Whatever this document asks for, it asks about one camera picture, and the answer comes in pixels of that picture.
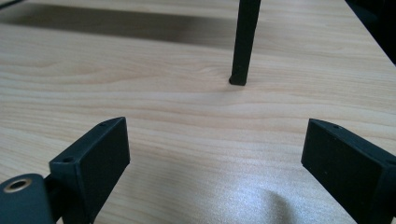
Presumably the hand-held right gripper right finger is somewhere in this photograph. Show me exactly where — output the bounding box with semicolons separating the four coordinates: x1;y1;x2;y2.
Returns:
300;118;396;224

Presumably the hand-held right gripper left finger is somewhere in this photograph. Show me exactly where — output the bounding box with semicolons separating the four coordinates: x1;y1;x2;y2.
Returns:
49;116;132;224

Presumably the black upright post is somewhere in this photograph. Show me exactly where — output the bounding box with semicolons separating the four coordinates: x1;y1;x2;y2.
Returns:
228;0;262;87

